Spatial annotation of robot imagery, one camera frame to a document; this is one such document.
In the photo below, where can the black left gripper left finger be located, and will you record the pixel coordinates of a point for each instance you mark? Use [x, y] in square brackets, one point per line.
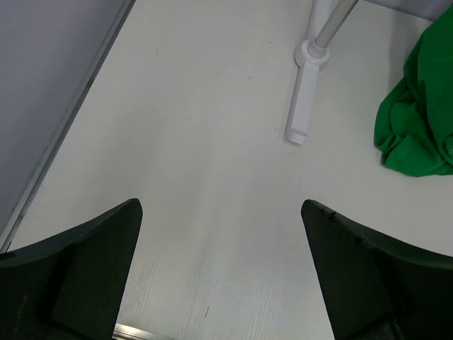
[70, 285]

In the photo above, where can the green tank top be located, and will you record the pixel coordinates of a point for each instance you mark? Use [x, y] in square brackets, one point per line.
[413, 126]

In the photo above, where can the white clothes rack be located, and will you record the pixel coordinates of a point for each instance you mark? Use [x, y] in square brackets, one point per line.
[311, 56]

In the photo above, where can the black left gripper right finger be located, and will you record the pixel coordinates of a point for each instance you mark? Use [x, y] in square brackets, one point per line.
[375, 286]

